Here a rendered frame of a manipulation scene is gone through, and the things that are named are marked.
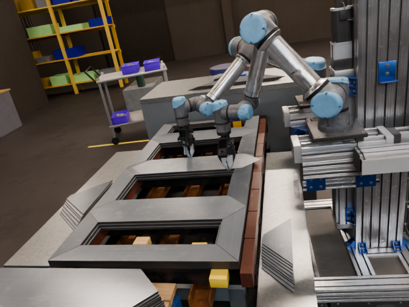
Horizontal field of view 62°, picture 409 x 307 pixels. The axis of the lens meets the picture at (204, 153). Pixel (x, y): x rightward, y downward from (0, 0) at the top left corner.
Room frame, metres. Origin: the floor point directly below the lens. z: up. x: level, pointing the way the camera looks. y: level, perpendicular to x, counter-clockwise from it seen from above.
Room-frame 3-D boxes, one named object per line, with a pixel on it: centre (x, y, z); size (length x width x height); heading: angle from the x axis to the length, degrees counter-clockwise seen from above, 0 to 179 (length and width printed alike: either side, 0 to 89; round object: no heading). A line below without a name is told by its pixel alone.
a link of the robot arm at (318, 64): (1.95, -0.70, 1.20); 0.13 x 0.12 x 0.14; 17
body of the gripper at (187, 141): (1.83, 0.09, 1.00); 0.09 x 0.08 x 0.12; 165
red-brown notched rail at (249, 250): (1.65, -0.27, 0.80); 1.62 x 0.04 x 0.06; 165
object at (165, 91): (2.80, -0.28, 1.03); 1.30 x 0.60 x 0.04; 75
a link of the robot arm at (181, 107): (1.83, 0.08, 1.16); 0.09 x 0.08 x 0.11; 107
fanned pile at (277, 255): (1.10, -0.22, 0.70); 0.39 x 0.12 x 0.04; 165
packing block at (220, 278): (0.91, 0.02, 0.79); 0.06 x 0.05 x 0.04; 75
